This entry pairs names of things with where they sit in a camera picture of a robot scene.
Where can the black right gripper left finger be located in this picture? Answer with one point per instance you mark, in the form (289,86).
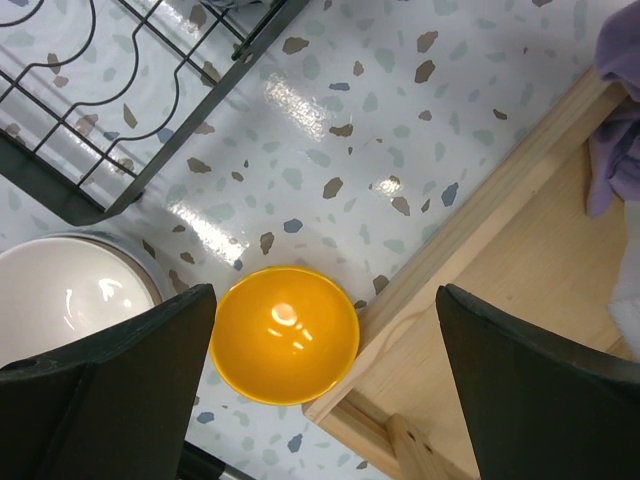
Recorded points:
(113,405)

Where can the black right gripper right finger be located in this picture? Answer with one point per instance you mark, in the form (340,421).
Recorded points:
(538,405)

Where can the white ceramic bowl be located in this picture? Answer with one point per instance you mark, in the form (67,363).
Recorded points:
(62,287)

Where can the yellow bowl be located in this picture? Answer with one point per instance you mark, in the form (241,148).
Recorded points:
(284,335)

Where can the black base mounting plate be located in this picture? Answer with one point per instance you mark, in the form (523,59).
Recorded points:
(197,464)

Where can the white cloth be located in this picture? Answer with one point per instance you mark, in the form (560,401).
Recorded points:
(624,303)

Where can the wooden drying rack frame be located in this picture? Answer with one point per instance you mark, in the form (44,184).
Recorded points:
(523,243)

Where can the black wire dish rack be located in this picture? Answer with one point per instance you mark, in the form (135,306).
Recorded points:
(97,96)

